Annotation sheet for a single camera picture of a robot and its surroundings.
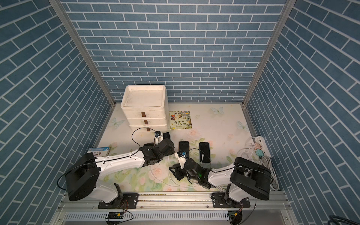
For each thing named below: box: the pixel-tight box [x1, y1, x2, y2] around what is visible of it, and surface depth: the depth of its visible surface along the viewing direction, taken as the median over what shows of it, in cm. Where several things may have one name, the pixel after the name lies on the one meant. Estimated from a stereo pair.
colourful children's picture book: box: [169, 110, 193, 130], surface depth 111 cm
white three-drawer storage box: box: [120, 84, 170, 133], surface depth 93 cm
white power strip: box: [255, 135, 272, 158], surface depth 96 cm
